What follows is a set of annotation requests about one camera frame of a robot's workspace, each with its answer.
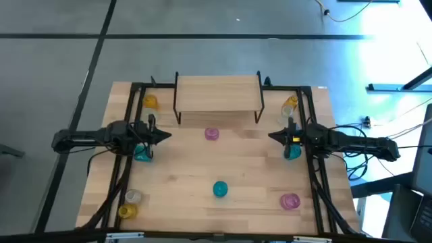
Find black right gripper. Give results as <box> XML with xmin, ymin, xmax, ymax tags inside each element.
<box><xmin>269</xmin><ymin>116</ymin><xmax>308</xmax><ymax>160</ymax></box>

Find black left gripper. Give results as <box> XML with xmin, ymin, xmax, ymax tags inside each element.
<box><xmin>134</xmin><ymin>113</ymin><xmax>172</xmax><ymax>160</ymax></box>

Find round teal glass vase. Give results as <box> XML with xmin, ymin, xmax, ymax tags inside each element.
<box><xmin>212</xmin><ymin>180</ymin><xmax>229</xmax><ymax>198</ymax></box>
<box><xmin>283</xmin><ymin>143</ymin><xmax>302</xmax><ymax>161</ymax></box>

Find clear ribbed glass vase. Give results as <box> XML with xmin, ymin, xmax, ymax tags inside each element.
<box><xmin>142</xmin><ymin>108</ymin><xmax>159</xmax><ymax>124</ymax></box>

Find clear glass bottle vase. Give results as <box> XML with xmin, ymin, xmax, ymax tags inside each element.
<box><xmin>279</xmin><ymin>105</ymin><xmax>294</xmax><ymax>119</ymax></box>

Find square teal glass vase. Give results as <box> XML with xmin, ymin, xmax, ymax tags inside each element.
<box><xmin>134</xmin><ymin>144</ymin><xmax>155</xmax><ymax>163</ymax></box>

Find yellow diamond-textured glass vase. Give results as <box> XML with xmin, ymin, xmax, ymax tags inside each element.
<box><xmin>142</xmin><ymin>94</ymin><xmax>159</xmax><ymax>109</ymax></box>

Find tall yellow ribbed glass vase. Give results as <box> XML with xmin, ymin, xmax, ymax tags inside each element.
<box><xmin>283</xmin><ymin>94</ymin><xmax>300</xmax><ymax>109</ymax></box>

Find small pink glass vase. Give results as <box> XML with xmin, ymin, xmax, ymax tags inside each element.
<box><xmin>204</xmin><ymin>127</ymin><xmax>220</xmax><ymax>142</ymax></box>

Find large pink ribbed glass vase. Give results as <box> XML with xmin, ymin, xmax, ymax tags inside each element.
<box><xmin>279</xmin><ymin>192</ymin><xmax>302</xmax><ymax>211</ymax></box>

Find clear round glass vase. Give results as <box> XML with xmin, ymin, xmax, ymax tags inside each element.
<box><xmin>124</xmin><ymin>188</ymin><xmax>142</xmax><ymax>205</ymax></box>

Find wooden shelf with black legs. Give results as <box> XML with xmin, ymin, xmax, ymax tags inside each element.
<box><xmin>172</xmin><ymin>70</ymin><xmax>266</xmax><ymax>125</ymax></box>

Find round yellow glass vase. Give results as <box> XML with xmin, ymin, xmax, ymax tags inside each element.
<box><xmin>117</xmin><ymin>203</ymin><xmax>138</xmax><ymax>219</ymax></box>

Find black desk leg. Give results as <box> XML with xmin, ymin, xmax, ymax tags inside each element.
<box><xmin>350</xmin><ymin>172</ymin><xmax>414</xmax><ymax>199</ymax></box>

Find black desk foot bar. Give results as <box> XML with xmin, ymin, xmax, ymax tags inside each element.
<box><xmin>367</xmin><ymin>65</ymin><xmax>432</xmax><ymax>92</ymax></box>

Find grey monitor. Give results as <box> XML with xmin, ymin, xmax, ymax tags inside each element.
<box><xmin>410</xmin><ymin>103</ymin><xmax>432</xmax><ymax>197</ymax></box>

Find grey furniture foot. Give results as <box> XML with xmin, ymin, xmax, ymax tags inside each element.
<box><xmin>0</xmin><ymin>143</ymin><xmax>25</xmax><ymax>159</ymax></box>

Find black metal rig frame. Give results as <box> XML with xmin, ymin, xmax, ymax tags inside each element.
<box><xmin>76</xmin><ymin>76</ymin><xmax>364</xmax><ymax>243</ymax></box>

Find thin black cable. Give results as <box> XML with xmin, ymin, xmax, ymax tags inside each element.
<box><xmin>86</xmin><ymin>148</ymin><xmax>114</xmax><ymax>176</ymax></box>

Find black cable loop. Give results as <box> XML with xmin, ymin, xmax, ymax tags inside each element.
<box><xmin>344</xmin><ymin>148</ymin><xmax>371</xmax><ymax>182</ymax></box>

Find black cable bundle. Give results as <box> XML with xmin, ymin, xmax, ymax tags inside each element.
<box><xmin>310</xmin><ymin>171</ymin><xmax>360</xmax><ymax>236</ymax></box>
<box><xmin>79</xmin><ymin>161</ymin><xmax>131</xmax><ymax>232</ymax></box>

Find silver metal bracket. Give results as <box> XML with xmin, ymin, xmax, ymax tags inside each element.
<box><xmin>106</xmin><ymin>232</ymin><xmax>145</xmax><ymax>241</ymax></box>
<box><xmin>292</xmin><ymin>236</ymin><xmax>333</xmax><ymax>243</ymax></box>

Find white cable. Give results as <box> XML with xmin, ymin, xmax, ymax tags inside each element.
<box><xmin>387</xmin><ymin>117</ymin><xmax>432</xmax><ymax>139</ymax></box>

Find beige floor cable with plug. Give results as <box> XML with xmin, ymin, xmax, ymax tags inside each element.
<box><xmin>315</xmin><ymin>0</ymin><xmax>374</xmax><ymax>24</ymax></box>

